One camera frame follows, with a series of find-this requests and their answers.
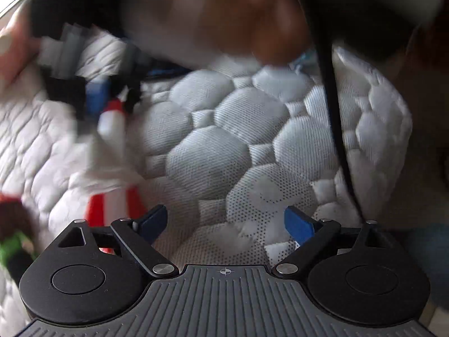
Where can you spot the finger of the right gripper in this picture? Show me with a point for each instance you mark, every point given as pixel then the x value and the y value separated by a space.
pixel 97 96
pixel 135 68

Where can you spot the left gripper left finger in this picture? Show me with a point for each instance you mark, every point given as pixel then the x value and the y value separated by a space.
pixel 137 237

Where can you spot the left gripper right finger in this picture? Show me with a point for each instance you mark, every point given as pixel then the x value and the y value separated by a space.
pixel 316 241

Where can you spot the red white foam rocket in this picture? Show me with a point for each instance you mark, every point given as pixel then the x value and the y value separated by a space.
pixel 105 207

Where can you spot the blue cotton pads packet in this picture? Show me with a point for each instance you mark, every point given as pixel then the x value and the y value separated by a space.
pixel 305 60

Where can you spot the white paper towel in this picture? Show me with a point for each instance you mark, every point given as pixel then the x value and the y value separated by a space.
pixel 97 167

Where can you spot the pink plush toy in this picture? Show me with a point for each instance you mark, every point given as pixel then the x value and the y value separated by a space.
pixel 18 46

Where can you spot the grey quilted mattress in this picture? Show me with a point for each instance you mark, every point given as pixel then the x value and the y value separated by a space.
pixel 226 149

